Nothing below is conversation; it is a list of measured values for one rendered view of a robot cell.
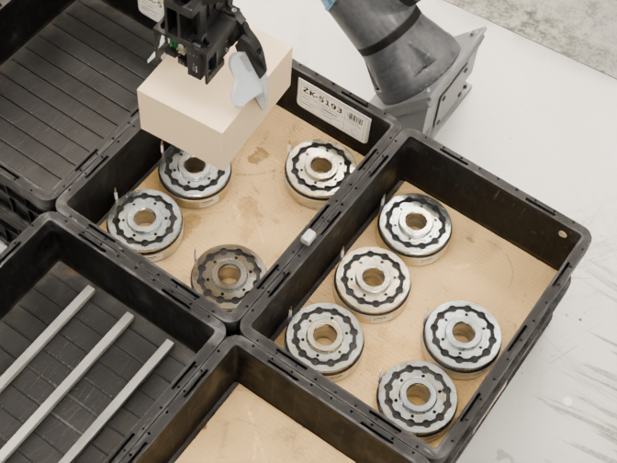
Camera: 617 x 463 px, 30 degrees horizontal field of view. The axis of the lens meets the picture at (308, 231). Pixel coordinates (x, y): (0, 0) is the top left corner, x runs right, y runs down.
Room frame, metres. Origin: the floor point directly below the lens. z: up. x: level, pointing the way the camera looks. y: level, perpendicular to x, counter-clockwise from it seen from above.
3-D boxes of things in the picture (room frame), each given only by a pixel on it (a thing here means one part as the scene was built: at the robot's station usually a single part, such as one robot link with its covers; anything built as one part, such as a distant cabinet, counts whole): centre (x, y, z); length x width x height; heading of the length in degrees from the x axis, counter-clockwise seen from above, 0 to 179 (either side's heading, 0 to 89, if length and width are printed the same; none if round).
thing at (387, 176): (0.75, -0.15, 0.87); 0.40 x 0.30 x 0.11; 150
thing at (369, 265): (0.79, -0.09, 0.86); 0.05 x 0.05 x 0.01
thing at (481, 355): (0.72, -0.22, 0.86); 0.10 x 0.10 x 0.01
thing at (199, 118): (0.91, 0.13, 1.08); 0.16 x 0.12 x 0.07; 155
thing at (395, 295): (0.79, -0.09, 0.86); 0.10 x 0.10 x 0.01
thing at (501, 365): (0.75, -0.15, 0.92); 0.40 x 0.30 x 0.02; 150
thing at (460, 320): (0.72, -0.22, 0.86); 0.05 x 0.05 x 0.01
